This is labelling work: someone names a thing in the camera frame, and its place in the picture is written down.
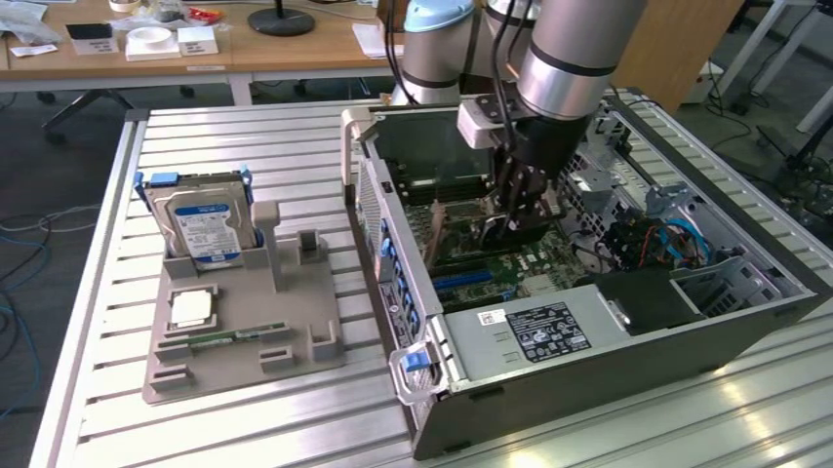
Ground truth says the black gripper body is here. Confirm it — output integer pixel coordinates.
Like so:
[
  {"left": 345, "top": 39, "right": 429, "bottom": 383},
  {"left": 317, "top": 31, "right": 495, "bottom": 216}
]
[{"left": 513, "top": 114, "right": 592, "bottom": 180}]

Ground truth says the white floor cable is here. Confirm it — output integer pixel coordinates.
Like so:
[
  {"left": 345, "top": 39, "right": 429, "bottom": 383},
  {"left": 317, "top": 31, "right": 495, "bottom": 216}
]
[{"left": 0, "top": 204, "right": 99, "bottom": 234}]

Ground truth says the white box with label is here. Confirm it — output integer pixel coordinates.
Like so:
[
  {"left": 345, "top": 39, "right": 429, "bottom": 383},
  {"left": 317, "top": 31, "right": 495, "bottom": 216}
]
[{"left": 176, "top": 26, "right": 220, "bottom": 58}]

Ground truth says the dark grey PC case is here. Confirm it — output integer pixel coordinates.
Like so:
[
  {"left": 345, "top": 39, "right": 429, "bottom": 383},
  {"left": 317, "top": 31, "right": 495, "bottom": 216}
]
[{"left": 341, "top": 87, "right": 818, "bottom": 462}]

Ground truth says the black chair base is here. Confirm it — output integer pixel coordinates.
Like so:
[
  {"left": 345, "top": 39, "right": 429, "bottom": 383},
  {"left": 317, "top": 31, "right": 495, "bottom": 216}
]
[{"left": 35, "top": 86, "right": 196, "bottom": 145}]

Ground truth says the blue expansion slot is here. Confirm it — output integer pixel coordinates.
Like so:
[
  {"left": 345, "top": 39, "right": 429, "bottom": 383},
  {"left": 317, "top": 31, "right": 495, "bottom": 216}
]
[{"left": 433, "top": 270, "right": 495, "bottom": 291}]

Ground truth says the white box black top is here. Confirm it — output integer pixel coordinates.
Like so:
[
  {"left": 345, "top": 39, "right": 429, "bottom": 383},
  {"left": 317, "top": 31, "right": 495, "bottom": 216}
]
[{"left": 64, "top": 22, "right": 122, "bottom": 56}]

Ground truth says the grey power supply unit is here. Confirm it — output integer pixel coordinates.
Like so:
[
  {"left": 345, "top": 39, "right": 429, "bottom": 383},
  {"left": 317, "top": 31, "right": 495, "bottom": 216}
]
[{"left": 442, "top": 285, "right": 638, "bottom": 382}]

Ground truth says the black round lamp base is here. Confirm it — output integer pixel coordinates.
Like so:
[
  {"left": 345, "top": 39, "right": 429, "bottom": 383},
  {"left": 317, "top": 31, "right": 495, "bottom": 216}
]
[{"left": 246, "top": 0, "right": 319, "bottom": 37}]

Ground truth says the green motherboard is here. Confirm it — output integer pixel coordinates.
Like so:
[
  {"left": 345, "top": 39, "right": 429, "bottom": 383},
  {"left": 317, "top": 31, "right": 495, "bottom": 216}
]
[{"left": 390, "top": 165, "right": 604, "bottom": 316}]

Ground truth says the grey parts rack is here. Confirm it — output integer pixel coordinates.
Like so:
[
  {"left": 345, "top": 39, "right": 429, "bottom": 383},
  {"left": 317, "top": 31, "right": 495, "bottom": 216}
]
[{"left": 140, "top": 201, "right": 346, "bottom": 409}]

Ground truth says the wooden desk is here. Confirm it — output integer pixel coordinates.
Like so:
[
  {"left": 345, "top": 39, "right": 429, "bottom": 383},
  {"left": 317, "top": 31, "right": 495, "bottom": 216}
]
[{"left": 0, "top": 0, "right": 592, "bottom": 106}]

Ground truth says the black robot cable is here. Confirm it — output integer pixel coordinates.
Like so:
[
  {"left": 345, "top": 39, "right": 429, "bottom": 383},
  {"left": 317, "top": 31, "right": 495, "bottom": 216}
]
[{"left": 382, "top": 0, "right": 546, "bottom": 150}]

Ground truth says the white paper label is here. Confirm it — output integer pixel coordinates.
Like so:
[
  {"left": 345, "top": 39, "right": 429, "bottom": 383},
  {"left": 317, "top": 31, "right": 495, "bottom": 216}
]
[{"left": 7, "top": 43, "right": 59, "bottom": 59}]

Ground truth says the clear plastic bag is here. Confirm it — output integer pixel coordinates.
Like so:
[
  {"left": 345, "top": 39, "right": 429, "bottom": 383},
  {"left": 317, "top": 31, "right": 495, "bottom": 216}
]
[{"left": 0, "top": 2, "right": 64, "bottom": 44}]

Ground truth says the black wire bundle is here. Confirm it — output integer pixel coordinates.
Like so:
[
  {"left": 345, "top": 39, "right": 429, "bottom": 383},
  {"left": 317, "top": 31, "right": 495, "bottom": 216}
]
[{"left": 598, "top": 216, "right": 652, "bottom": 273}]

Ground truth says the clear plastic case handle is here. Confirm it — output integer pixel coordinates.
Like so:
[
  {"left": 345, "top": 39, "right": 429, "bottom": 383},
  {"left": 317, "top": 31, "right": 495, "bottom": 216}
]
[{"left": 389, "top": 340, "right": 451, "bottom": 407}]

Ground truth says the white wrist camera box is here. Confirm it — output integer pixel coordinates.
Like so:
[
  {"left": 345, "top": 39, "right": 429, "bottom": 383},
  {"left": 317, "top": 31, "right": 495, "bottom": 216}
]
[{"left": 457, "top": 95, "right": 522, "bottom": 150}]

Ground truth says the white paper stack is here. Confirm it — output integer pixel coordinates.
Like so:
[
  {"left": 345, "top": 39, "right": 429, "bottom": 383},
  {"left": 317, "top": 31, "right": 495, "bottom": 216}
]
[{"left": 351, "top": 21, "right": 406, "bottom": 60}]

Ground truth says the white tape roll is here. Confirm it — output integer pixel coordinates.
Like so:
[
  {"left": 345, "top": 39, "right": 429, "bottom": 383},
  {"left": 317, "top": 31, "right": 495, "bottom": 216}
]
[{"left": 127, "top": 26, "right": 172, "bottom": 50}]

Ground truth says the silver drive cage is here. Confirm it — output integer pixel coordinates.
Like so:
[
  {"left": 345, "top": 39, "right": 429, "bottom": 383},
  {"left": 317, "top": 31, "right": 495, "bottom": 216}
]
[{"left": 564, "top": 104, "right": 653, "bottom": 235}]

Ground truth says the wooden cabinet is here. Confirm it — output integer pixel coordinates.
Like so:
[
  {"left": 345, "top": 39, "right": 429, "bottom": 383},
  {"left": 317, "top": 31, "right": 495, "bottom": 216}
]
[{"left": 610, "top": 0, "right": 748, "bottom": 114}]

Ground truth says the silver disk bay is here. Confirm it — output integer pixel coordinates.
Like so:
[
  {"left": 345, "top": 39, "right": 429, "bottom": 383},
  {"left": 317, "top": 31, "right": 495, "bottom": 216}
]
[{"left": 668, "top": 251, "right": 789, "bottom": 319}]

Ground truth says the black stand base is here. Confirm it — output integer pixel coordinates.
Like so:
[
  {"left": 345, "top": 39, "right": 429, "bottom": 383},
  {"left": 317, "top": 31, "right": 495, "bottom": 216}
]
[{"left": 754, "top": 124, "right": 833, "bottom": 215}]

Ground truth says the white desk frame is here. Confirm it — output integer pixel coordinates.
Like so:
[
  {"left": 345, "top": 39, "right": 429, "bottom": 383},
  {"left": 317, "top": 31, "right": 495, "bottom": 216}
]
[{"left": 712, "top": 0, "right": 833, "bottom": 133}]

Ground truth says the beige plastic case handle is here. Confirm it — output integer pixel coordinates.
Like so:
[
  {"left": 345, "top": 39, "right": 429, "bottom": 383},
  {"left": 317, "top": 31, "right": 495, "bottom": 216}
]
[{"left": 341, "top": 107, "right": 382, "bottom": 190}]

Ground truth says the flat white box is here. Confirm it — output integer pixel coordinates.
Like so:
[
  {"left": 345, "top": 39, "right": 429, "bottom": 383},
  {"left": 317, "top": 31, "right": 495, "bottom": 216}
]
[{"left": 123, "top": 37, "right": 183, "bottom": 62}]

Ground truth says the silver CPU chip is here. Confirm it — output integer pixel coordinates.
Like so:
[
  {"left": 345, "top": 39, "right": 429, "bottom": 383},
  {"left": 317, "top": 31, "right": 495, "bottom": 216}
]
[{"left": 167, "top": 291, "right": 218, "bottom": 332}]

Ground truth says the brown cardboard box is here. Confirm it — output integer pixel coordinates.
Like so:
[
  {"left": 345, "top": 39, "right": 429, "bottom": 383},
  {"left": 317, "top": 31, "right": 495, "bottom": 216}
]
[{"left": 375, "top": 0, "right": 409, "bottom": 33}]

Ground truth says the hard disk with blue bracket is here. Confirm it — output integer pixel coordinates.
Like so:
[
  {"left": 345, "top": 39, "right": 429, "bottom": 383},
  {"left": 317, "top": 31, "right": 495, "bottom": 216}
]
[{"left": 131, "top": 165, "right": 256, "bottom": 274}]

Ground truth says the blue floor cable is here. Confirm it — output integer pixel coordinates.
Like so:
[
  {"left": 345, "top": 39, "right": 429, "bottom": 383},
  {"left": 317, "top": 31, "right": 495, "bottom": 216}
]
[{"left": 0, "top": 228, "right": 51, "bottom": 418}]

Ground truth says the black graphics card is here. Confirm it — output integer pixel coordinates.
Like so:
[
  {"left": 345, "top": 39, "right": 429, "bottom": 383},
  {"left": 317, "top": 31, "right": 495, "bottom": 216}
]
[{"left": 426, "top": 192, "right": 562, "bottom": 267}]

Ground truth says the green RAM stick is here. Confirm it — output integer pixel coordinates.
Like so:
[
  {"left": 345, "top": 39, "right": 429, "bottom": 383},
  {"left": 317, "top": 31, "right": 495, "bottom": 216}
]
[{"left": 186, "top": 327, "right": 289, "bottom": 348}]

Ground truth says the blue wire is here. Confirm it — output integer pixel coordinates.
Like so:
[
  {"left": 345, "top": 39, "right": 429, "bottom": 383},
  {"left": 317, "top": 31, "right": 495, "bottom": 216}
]
[{"left": 652, "top": 217, "right": 713, "bottom": 271}]

